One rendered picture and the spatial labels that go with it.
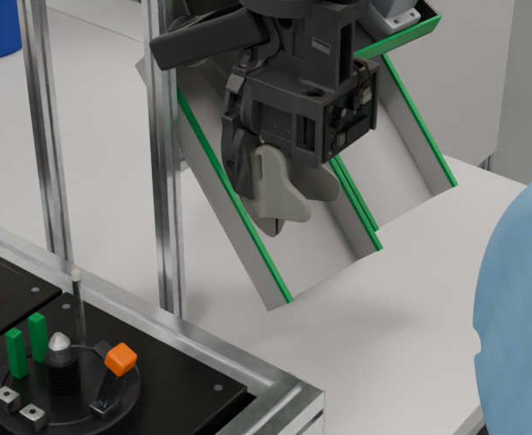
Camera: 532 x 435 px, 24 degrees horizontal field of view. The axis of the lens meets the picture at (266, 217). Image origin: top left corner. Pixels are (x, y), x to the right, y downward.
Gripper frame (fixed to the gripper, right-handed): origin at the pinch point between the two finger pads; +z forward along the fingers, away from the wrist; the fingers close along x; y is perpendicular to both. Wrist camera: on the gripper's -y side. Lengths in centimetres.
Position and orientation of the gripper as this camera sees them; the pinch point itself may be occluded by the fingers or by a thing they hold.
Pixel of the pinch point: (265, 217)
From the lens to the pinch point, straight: 95.0
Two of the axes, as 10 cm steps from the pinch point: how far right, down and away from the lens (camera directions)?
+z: 0.0, 8.2, 5.7
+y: 7.9, 3.5, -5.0
